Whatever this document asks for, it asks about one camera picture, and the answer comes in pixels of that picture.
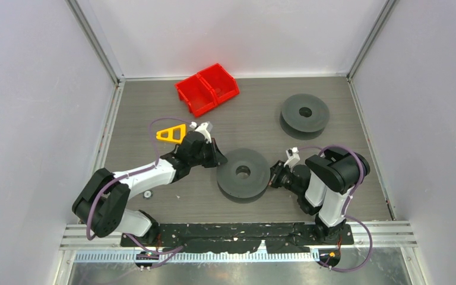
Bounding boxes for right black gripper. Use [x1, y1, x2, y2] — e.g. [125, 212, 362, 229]
[255, 159, 302, 196]

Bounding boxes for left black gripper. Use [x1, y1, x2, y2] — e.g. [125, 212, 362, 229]
[189, 138, 226, 168]

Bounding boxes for grey spool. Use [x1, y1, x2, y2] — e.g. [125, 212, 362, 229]
[216, 148, 270, 204]
[279, 93, 330, 140]

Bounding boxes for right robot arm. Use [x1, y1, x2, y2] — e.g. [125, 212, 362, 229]
[268, 145, 371, 244]

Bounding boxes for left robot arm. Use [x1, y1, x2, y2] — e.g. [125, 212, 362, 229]
[72, 131, 227, 246]

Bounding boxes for yellow triangular plastic piece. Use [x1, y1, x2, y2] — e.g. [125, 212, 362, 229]
[156, 123, 187, 144]

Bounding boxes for left red bin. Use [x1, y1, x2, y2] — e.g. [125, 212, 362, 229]
[175, 75, 218, 118]

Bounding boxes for red bin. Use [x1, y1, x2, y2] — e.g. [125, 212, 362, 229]
[197, 63, 240, 105]
[175, 75, 218, 118]

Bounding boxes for right red bin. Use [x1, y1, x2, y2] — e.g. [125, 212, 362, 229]
[197, 63, 240, 105]

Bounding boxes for small round connector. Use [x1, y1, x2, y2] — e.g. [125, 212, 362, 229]
[142, 190, 153, 200]

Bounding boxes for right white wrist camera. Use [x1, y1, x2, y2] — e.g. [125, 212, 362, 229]
[284, 147, 300, 169]

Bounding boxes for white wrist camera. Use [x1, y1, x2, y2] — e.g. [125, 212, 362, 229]
[284, 147, 300, 169]
[189, 121, 213, 143]

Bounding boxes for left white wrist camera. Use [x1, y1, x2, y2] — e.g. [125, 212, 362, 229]
[189, 121, 213, 143]

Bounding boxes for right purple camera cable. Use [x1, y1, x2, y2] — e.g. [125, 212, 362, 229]
[299, 144, 373, 273]

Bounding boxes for purple camera cable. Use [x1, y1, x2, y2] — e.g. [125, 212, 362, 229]
[85, 117, 192, 242]
[299, 144, 373, 273]

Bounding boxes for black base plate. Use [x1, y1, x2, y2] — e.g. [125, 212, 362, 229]
[135, 222, 354, 254]

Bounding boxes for grey slotted cable duct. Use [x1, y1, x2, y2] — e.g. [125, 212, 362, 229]
[74, 249, 319, 264]

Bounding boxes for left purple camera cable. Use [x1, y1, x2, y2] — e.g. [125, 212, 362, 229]
[85, 117, 192, 242]

